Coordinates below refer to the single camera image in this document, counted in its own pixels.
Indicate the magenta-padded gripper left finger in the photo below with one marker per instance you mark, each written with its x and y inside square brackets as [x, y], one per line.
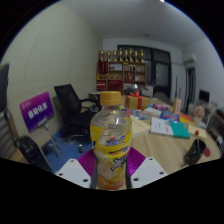
[75, 171]

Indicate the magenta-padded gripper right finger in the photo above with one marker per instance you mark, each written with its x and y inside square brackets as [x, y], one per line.
[146, 171]

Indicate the yellow-labelled orange drink bottle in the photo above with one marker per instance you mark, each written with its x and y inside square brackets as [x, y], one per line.
[110, 143]

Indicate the cream book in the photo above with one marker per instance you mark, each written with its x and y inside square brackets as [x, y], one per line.
[139, 126]

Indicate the white book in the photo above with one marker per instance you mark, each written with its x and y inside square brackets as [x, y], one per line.
[161, 126]

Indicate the black mesh chair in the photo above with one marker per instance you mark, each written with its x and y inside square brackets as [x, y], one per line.
[31, 151]

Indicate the black cup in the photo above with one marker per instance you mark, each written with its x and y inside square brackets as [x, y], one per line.
[195, 153]

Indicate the teal book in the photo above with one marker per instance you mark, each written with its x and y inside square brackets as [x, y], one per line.
[180, 130]

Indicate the blue printed pack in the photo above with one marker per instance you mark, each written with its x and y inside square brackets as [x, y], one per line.
[169, 116]

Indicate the red lollipop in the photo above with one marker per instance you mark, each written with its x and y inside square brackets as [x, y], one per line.
[197, 132]

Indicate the flat round red coaster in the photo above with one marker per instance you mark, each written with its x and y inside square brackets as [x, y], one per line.
[207, 152]

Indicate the pale yellow book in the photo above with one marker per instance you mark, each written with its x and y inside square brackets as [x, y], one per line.
[197, 130]

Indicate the pink pack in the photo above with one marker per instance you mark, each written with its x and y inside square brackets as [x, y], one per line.
[160, 107]

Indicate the orange book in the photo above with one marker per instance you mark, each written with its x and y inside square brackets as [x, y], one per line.
[186, 118]

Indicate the black office chair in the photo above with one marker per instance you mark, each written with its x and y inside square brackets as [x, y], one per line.
[68, 103]

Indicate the yellow gift box red ribbon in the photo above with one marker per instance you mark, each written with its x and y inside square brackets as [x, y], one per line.
[133, 102]

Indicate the purple sign board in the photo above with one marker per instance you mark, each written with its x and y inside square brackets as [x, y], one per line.
[36, 111]

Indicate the orange carton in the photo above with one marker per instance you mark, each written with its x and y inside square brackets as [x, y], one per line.
[177, 106]

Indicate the grey striped chair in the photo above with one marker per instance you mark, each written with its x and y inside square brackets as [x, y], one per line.
[5, 136]

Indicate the pink dried flower bouquet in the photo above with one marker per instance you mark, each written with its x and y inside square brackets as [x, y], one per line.
[199, 111]

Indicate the black tripod stand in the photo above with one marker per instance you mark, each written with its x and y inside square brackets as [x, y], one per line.
[176, 88]

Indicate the black computer monitor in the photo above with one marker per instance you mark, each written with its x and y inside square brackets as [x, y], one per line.
[204, 96]

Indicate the wooden shelf unit with trophies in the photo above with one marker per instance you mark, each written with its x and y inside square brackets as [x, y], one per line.
[120, 75]

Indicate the white air conditioner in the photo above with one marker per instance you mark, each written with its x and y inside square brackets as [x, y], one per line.
[190, 59]

